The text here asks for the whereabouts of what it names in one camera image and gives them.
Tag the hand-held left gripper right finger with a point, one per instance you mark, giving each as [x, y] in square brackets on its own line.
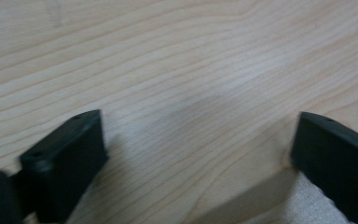
[338, 158]

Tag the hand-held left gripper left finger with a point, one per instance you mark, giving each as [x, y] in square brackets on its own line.
[65, 161]

